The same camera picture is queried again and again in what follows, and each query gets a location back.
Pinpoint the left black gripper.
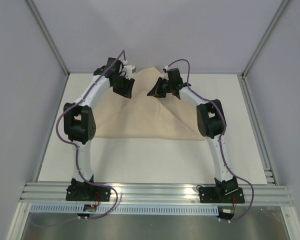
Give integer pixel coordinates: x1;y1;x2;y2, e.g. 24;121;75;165
112;73;136;99

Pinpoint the beige cloth drape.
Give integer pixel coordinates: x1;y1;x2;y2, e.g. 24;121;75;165
93;67;205;141

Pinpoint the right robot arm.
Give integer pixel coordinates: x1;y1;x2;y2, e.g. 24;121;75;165
147;67;239;203

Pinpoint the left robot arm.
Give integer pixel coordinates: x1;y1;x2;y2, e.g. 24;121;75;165
62;57;136;183

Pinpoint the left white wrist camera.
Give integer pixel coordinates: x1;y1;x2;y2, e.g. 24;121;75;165
122;60;136;79

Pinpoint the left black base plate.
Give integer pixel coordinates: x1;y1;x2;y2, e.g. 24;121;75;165
65;181;111;202

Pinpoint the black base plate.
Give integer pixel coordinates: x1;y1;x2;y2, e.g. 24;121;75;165
196;185;245;204
65;181;111;202

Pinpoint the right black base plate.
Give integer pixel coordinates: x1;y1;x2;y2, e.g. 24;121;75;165
196;185;245;204

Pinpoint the left aluminium frame post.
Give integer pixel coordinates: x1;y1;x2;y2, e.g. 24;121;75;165
24;0;70;78

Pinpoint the aluminium frame post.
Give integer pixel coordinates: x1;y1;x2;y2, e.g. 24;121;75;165
241;0;291;80
24;0;70;78

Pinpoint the right aluminium frame post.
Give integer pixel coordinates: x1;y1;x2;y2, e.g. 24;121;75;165
241;0;291;80

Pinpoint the aluminium front rail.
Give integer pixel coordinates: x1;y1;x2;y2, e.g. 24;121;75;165
19;181;293;207

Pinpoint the white slotted cable duct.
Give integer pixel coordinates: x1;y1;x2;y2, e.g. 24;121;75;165
29;203;219;216

